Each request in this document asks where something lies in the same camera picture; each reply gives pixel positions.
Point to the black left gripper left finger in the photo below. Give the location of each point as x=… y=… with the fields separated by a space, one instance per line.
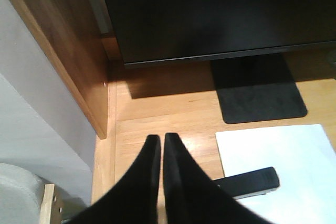
x=133 y=199

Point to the white paper sheet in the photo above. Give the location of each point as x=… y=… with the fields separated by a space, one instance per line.
x=304 y=160

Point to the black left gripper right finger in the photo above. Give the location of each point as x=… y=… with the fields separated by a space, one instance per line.
x=191 y=196

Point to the black orange stapler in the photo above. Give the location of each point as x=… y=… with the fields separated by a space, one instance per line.
x=249 y=184

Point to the black computer monitor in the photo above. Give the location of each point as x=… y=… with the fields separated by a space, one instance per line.
x=244 y=41

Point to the wooden desk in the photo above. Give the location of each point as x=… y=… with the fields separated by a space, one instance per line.
x=124 y=103

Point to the light wooden side cabinet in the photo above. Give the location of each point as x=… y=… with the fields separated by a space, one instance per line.
x=52 y=206

